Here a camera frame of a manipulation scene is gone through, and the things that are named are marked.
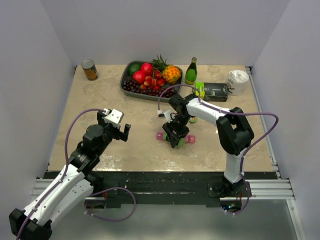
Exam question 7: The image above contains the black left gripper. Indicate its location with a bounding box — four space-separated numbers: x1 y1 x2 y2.
96 110 130 156

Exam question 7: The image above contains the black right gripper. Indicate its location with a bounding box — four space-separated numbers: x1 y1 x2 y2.
162 114 192 148

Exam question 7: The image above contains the green pill bottle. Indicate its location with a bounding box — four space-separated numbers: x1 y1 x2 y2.
162 133 185 148

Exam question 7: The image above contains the pink weekly pill organizer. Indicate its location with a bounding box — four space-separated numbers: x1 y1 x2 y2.
155 131 196 144

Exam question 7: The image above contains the green bottle cap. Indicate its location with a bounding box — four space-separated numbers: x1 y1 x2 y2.
188 116 198 124

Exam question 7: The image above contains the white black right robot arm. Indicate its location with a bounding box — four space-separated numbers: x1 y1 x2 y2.
157 93 255 197

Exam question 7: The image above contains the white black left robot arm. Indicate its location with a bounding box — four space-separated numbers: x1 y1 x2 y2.
9 109 131 240

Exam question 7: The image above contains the dark red grape bunch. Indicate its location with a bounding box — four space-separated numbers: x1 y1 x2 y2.
120 77 171 98

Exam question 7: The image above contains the black green razor box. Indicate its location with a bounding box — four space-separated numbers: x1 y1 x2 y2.
192 82 228 102

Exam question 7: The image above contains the green glass bottle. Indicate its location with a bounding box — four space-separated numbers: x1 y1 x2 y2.
184 57 198 85

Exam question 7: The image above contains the grey fruit tray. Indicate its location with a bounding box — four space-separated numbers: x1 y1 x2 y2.
120 60 184 103

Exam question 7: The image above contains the red pomegranate lower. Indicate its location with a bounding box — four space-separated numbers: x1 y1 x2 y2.
132 70 146 85

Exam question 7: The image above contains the red pomegranate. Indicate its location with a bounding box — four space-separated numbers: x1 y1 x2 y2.
140 62 154 76
132 70 146 85

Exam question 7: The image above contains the green lime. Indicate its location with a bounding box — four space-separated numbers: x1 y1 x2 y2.
128 64 141 76

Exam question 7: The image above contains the tin food can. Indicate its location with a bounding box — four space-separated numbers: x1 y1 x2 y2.
81 59 99 81

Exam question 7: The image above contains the red pomegranate upper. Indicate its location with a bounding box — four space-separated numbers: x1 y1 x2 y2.
140 62 154 76

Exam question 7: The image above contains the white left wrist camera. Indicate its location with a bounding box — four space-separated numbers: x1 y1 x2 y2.
102 108 125 129

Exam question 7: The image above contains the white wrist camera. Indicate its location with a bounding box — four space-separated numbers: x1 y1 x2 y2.
102 108 125 129
157 110 173 123

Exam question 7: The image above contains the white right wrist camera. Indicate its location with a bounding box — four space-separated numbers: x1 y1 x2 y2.
157 110 173 123

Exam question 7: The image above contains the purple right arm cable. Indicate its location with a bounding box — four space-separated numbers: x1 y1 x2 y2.
156 84 279 216

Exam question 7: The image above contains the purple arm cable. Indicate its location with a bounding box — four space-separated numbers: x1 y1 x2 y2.
156 84 279 216
15 107 111 240

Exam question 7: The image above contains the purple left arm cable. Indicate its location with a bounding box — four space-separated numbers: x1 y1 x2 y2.
15 107 111 240

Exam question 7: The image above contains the black mounting base plate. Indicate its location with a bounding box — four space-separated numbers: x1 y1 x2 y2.
42 171 279 209

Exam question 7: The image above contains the aluminium frame rail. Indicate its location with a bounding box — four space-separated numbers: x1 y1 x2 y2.
248 179 295 200

